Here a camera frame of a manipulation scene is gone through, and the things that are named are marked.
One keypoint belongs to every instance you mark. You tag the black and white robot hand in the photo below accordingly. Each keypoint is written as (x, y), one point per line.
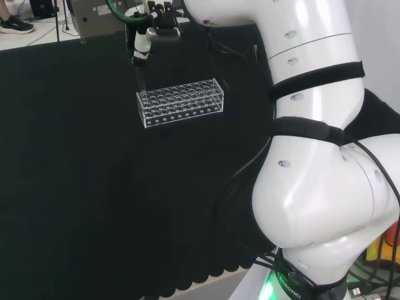
(142, 42)

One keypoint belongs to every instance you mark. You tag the clear glass test tube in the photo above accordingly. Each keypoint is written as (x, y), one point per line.
(140, 79)

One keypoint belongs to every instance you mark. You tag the clear acrylic test tube rack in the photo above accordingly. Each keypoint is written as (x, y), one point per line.
(181, 103)

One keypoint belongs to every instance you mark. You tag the grey metal box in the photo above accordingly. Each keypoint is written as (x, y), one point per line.
(100, 17)

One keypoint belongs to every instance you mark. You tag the black tripod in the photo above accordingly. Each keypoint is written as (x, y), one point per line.
(57, 22)

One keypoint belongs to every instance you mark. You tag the black equipment case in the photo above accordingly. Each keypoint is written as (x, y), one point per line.
(42, 9)

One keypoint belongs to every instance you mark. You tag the black table cloth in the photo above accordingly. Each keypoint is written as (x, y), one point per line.
(93, 156)

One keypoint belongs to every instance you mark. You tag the person's foot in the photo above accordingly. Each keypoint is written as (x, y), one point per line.
(15, 25)

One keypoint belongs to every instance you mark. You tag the yellow stop button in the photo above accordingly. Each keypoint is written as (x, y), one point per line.
(389, 243)

